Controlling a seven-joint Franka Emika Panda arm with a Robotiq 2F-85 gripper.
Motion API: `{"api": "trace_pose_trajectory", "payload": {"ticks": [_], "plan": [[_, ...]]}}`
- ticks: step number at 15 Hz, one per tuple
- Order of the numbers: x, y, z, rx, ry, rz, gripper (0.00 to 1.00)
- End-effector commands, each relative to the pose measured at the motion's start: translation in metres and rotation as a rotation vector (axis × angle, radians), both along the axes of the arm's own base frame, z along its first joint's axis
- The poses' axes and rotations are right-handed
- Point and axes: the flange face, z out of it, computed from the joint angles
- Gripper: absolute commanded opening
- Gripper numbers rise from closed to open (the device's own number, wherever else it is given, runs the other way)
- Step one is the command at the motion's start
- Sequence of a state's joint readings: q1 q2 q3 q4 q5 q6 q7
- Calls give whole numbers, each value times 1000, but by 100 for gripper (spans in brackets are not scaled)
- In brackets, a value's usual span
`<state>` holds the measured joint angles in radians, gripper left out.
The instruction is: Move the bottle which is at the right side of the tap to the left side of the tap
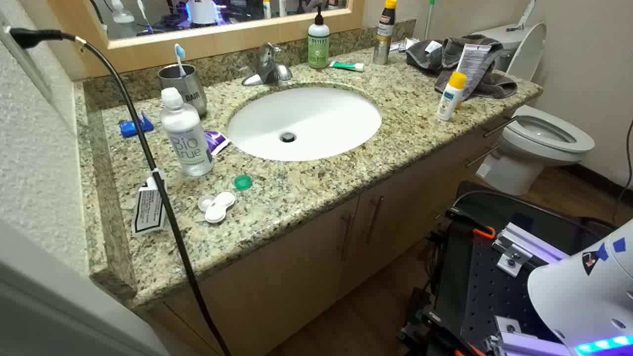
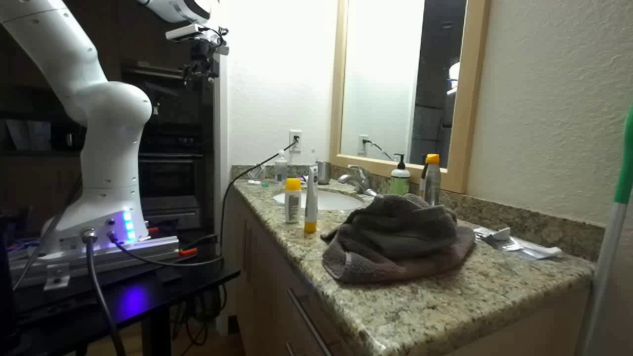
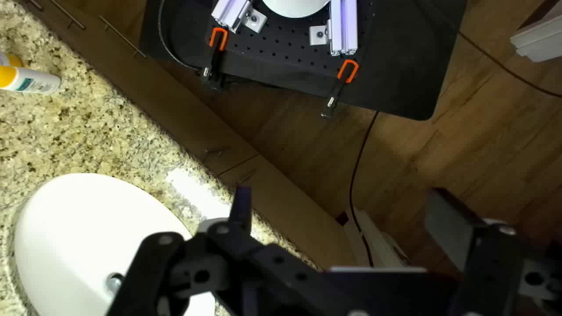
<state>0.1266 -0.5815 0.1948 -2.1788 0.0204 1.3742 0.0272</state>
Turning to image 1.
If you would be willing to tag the green soap pump bottle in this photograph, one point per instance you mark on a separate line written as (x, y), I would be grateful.
(319, 49)

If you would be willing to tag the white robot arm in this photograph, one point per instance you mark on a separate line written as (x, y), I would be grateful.
(587, 296)

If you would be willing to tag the clear lens solution bottle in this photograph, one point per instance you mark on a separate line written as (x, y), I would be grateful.
(185, 138)

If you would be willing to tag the white bottle with yellow cap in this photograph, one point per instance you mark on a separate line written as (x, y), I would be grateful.
(450, 98)

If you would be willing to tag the white oval sink basin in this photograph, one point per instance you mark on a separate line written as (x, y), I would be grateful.
(318, 118)

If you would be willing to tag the green lens case cap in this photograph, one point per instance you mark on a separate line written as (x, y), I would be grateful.
(244, 181)

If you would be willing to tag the beige vanity cabinet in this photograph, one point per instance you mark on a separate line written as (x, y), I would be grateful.
(298, 276)

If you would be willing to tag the white contact lens case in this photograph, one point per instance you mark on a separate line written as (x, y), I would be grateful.
(217, 207)

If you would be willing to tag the purple foil packet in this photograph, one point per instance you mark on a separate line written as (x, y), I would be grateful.
(219, 140)

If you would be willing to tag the green white toothpaste tube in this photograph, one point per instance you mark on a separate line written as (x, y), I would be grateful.
(347, 65)

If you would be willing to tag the chrome sink faucet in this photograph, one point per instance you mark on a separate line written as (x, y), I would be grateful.
(268, 65)

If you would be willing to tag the spray can with orange cap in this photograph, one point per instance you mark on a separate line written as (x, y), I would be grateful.
(383, 41)

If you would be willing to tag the stainless steel cup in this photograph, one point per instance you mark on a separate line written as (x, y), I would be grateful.
(189, 89)

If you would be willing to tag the orange black clamp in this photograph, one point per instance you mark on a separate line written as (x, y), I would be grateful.
(478, 227)

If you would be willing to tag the black robot cart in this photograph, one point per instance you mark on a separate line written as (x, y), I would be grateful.
(468, 276)

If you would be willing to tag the wood framed mirror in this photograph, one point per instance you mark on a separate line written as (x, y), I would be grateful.
(199, 37)

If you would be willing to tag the blue white toothbrush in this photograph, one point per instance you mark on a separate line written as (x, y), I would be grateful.
(179, 51)

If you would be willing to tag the white flat tube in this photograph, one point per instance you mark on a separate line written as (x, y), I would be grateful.
(472, 61)

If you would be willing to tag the small blue plastic item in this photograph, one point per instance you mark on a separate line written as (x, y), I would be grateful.
(130, 126)

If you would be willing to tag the dark grey towel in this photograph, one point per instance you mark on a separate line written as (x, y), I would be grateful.
(496, 83)

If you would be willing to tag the white toilet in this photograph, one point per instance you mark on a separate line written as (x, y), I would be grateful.
(535, 140)

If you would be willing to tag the aluminium mounting bracket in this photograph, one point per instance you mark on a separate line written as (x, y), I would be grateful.
(527, 247)

